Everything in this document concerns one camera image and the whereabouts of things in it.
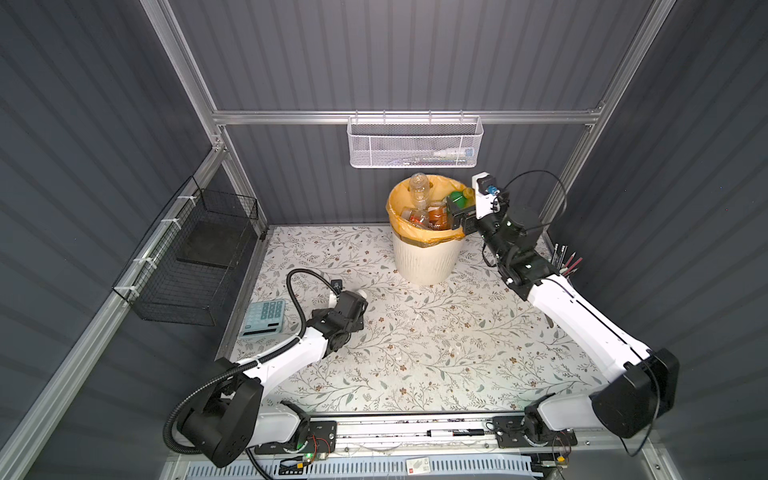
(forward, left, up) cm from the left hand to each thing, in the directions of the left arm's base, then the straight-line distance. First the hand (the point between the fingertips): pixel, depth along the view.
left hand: (340, 313), depth 88 cm
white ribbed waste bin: (+11, -26, +15) cm, 32 cm away
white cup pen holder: (+12, -70, +6) cm, 71 cm away
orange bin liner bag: (+34, -33, +19) cm, 51 cm away
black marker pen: (-32, -30, -6) cm, 44 cm away
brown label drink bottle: (+19, -30, +20) cm, 41 cm away
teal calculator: (+3, +25, -6) cm, 26 cm away
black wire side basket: (+2, +36, +21) cm, 41 cm away
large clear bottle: (+29, -26, +25) cm, 46 cm away
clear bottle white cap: (+8, -7, -3) cm, 11 cm away
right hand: (+11, -35, +35) cm, 51 cm away
